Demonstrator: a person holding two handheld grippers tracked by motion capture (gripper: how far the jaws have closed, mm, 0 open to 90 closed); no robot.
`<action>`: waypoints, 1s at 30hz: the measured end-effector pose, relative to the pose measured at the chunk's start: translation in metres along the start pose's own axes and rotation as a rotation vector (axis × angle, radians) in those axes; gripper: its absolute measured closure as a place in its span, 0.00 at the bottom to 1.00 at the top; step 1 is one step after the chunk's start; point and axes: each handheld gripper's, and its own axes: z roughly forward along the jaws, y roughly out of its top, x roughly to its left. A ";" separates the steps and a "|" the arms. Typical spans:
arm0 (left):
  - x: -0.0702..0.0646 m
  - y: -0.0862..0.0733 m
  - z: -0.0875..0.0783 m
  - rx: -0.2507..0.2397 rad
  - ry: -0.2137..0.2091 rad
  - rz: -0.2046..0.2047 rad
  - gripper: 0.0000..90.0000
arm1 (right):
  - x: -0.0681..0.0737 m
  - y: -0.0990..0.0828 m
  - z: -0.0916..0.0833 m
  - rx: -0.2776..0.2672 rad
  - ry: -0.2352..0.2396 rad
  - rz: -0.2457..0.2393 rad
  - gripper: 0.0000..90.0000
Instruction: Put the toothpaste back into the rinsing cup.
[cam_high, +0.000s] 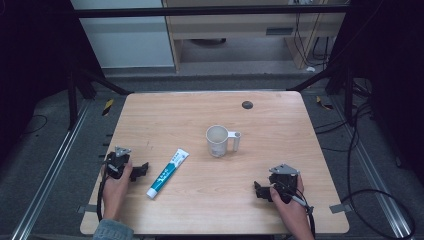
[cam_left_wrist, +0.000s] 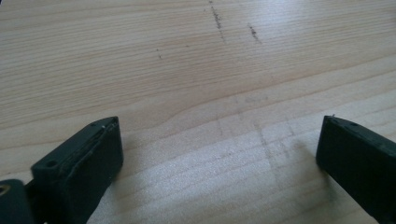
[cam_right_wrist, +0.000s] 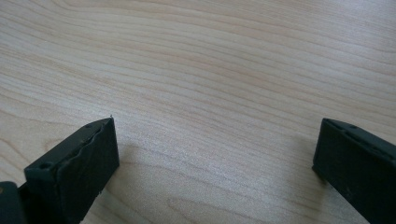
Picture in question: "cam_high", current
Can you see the light wooden desk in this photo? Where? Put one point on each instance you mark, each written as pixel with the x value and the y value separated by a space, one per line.
pixel 233 28

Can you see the dark curtain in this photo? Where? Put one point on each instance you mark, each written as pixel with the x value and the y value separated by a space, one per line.
pixel 390 66
pixel 33 50

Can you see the white and teal toothpaste tube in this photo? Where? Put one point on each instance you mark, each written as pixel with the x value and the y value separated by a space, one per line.
pixel 167 174

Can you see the black horizontal frame bar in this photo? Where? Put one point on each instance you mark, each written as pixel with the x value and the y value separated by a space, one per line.
pixel 200 11

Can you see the yellow and black floor tape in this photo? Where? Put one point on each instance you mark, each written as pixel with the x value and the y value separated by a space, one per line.
pixel 107 107
pixel 324 104

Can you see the person's left hand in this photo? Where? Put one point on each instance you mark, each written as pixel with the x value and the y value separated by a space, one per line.
pixel 114 191

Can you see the black diagonal frame strut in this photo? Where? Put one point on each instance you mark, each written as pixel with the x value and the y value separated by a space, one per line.
pixel 100 80
pixel 320 77

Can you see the grey metal table bracket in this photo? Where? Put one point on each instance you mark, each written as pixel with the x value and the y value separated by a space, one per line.
pixel 340 208
pixel 86 209

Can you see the aluminium floor rail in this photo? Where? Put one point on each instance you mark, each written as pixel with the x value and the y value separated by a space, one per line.
pixel 373 173
pixel 50 176

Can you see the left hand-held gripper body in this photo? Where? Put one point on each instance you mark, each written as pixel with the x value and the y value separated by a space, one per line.
pixel 115 164

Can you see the round grey table grommet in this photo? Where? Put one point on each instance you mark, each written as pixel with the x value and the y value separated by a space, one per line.
pixel 247 105

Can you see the person's right hand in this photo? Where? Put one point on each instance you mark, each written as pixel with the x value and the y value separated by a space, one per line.
pixel 291 210

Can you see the white cabinet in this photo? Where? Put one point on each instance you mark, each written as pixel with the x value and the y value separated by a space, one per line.
pixel 126 43

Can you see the small white floor object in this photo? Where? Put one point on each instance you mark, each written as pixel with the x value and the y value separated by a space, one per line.
pixel 310 69

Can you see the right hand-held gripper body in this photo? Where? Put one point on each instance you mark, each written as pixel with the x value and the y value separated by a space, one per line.
pixel 285 181

